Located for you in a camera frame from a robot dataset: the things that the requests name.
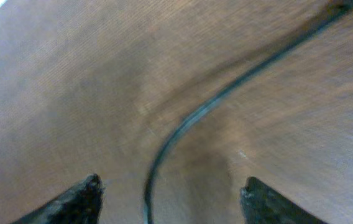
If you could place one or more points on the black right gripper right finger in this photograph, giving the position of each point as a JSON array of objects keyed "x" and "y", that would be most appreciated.
[{"x": 261, "y": 204}]

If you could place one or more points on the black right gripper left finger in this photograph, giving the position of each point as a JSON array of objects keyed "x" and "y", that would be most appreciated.
[{"x": 80, "y": 204}]

